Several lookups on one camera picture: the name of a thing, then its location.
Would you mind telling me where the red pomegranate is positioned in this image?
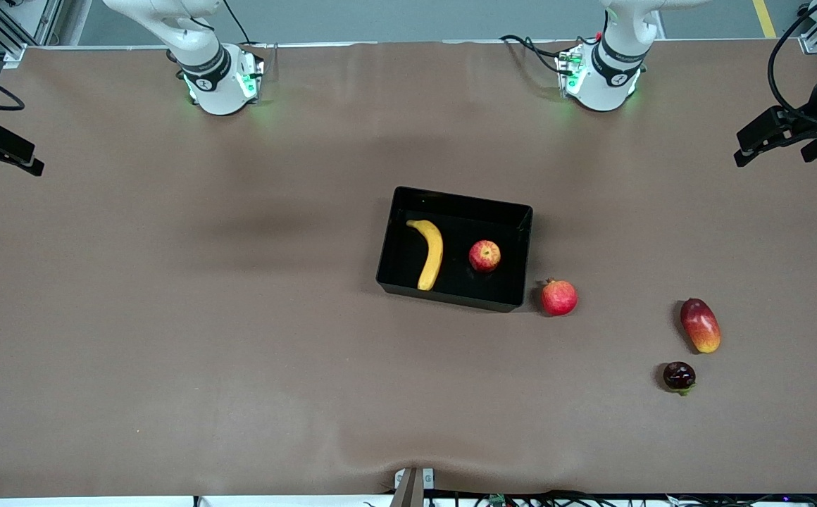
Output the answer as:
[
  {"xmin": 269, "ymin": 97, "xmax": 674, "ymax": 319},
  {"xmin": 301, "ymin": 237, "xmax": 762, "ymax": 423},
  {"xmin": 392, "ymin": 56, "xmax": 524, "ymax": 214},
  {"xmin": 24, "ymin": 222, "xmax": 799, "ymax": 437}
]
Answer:
[{"xmin": 540, "ymin": 278, "xmax": 578, "ymax": 317}]

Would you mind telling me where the black base cable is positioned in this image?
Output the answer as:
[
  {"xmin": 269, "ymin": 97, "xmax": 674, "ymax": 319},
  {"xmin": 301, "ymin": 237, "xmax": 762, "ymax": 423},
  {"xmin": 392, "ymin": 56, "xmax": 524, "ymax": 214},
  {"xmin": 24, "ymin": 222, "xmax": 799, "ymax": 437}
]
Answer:
[
  {"xmin": 223, "ymin": 0, "xmax": 256, "ymax": 47},
  {"xmin": 499, "ymin": 34, "xmax": 580, "ymax": 75}
]

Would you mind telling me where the red yellow mango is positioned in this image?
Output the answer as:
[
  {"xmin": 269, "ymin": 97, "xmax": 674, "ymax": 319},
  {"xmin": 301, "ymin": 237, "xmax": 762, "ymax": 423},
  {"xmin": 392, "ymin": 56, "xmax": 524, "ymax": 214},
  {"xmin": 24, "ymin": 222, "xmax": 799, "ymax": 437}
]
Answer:
[{"xmin": 680, "ymin": 298, "xmax": 722, "ymax": 354}]

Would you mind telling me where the black right base cable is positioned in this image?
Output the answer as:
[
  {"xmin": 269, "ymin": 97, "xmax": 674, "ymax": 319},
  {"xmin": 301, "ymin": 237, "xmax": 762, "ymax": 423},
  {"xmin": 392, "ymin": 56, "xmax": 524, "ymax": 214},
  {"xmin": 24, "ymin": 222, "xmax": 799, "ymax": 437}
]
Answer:
[{"xmin": 223, "ymin": 0, "xmax": 256, "ymax": 47}]

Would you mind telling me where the black left base cable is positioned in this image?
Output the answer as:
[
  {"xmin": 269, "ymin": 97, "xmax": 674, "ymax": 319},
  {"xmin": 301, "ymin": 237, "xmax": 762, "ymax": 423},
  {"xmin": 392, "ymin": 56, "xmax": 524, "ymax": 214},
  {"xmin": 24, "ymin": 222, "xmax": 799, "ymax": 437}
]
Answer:
[{"xmin": 499, "ymin": 34, "xmax": 580, "ymax": 75}]

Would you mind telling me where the red yellow apple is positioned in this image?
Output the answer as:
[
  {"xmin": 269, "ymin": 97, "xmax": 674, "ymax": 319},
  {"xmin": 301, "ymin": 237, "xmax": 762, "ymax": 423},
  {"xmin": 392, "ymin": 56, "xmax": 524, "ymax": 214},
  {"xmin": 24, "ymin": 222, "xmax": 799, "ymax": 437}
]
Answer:
[{"xmin": 468, "ymin": 240, "xmax": 501, "ymax": 273}]

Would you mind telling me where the yellow banana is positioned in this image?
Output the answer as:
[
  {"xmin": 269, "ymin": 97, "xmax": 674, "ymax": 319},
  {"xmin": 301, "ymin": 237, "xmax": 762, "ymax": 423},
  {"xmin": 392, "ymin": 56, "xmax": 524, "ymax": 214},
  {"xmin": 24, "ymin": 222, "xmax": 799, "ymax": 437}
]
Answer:
[{"xmin": 406, "ymin": 219, "xmax": 444, "ymax": 292}]

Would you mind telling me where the metal table edge bracket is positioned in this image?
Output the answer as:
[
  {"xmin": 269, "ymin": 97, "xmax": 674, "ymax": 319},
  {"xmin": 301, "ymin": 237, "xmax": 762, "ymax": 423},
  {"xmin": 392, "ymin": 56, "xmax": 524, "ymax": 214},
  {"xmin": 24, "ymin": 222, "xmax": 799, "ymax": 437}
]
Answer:
[{"xmin": 389, "ymin": 467, "xmax": 435, "ymax": 507}]

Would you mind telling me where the dark purple mangosteen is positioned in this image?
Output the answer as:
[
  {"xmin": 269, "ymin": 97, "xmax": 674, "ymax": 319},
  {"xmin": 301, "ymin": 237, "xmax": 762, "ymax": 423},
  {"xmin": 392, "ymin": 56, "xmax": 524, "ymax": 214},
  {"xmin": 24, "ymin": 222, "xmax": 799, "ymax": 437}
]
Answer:
[{"xmin": 663, "ymin": 361, "xmax": 697, "ymax": 396}]

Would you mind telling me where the black rectangular plastic box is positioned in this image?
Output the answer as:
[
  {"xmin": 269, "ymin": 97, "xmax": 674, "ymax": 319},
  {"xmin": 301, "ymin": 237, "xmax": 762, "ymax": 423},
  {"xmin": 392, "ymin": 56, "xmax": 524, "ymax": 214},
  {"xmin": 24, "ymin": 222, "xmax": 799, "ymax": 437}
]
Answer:
[{"xmin": 375, "ymin": 186, "xmax": 534, "ymax": 313}]

